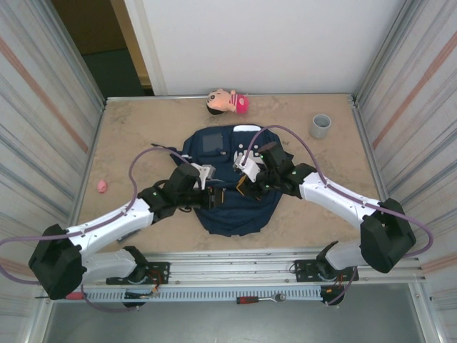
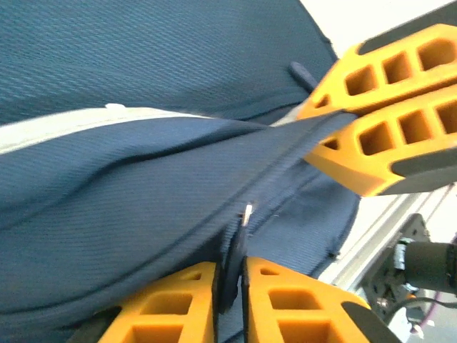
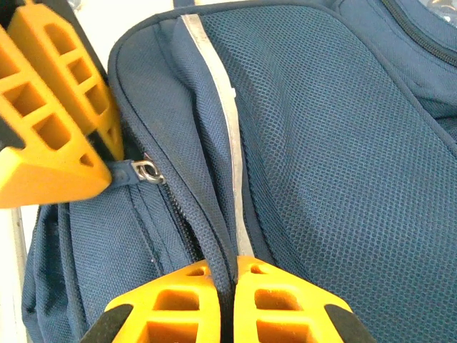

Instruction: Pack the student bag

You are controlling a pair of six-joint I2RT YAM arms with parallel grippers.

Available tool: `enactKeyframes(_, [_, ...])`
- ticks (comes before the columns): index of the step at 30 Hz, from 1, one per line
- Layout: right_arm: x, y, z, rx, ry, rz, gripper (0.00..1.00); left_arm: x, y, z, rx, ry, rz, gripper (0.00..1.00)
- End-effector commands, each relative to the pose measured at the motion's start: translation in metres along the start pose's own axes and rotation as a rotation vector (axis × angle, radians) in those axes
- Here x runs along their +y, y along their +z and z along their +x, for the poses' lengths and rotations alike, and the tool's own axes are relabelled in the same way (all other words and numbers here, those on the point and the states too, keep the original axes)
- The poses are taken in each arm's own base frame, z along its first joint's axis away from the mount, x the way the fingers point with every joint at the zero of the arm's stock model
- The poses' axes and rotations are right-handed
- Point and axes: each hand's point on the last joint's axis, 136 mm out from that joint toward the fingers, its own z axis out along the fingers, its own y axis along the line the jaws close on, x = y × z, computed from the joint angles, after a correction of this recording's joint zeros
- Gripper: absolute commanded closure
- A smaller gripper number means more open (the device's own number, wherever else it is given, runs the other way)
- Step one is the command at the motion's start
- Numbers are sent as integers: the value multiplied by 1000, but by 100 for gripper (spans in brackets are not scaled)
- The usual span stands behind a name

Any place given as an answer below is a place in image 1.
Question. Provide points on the navy blue backpack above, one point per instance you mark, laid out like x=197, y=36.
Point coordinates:
x=235, y=218

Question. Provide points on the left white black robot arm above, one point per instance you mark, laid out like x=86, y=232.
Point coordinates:
x=107, y=225

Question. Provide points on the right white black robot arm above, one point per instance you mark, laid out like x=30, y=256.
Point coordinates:
x=339, y=200

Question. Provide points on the grey cup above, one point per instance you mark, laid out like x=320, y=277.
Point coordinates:
x=320, y=128

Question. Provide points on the small pink eraser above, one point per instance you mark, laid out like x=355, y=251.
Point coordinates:
x=103, y=186

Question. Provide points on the plush doll pink hat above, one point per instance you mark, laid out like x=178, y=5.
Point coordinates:
x=228, y=103

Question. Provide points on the aluminium rail frame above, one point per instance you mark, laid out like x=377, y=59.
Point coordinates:
x=232, y=266

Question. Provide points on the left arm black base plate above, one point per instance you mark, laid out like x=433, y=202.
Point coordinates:
x=159, y=273

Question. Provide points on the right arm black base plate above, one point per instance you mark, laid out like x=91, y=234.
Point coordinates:
x=307, y=269

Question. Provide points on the white door frame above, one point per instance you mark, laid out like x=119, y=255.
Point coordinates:
x=143, y=43

